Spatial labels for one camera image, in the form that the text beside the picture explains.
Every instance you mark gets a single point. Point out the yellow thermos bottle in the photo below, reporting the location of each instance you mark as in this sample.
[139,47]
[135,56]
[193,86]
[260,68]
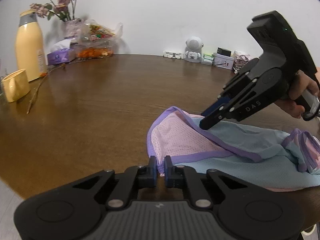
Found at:
[29,46]

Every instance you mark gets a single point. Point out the small black box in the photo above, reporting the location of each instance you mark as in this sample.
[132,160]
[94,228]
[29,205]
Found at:
[224,52]

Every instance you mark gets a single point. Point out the green small box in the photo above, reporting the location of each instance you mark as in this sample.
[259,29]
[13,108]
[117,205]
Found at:
[207,59]

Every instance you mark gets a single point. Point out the yellow cup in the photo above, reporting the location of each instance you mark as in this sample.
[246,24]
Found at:
[15,85]

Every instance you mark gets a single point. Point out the pink floral folded cloth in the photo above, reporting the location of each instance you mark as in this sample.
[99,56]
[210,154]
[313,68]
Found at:
[240,59]

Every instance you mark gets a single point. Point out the grey tin box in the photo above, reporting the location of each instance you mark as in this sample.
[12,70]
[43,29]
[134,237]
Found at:
[223,61]

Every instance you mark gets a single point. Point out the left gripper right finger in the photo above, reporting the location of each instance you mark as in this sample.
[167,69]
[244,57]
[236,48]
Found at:
[173,175]

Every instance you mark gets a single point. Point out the pink artificial flowers vase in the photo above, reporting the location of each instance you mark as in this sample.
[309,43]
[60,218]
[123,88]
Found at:
[63,10]

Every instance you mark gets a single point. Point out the plastic bag of snacks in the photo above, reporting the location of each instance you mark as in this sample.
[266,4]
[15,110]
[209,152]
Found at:
[96,41]

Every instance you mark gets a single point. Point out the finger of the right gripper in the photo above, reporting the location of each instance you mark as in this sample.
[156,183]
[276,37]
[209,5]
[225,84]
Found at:
[216,105]
[214,117]

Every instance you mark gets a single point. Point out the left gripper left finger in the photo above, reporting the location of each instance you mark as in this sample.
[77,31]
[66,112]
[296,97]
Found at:
[147,175]

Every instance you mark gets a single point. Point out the pink and blue mesh garment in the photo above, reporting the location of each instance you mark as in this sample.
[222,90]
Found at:
[269,158]

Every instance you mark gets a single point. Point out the purple tissue box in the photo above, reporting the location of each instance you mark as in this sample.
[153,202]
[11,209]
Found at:
[61,52]

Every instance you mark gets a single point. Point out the person right hand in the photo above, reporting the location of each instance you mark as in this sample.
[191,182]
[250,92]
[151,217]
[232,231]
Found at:
[301,83]

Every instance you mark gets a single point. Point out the white astronaut figurine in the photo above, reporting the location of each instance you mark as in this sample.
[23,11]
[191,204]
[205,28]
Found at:
[193,50]

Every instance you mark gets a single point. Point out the white small clips row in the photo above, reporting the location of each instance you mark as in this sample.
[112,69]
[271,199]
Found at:
[173,55]

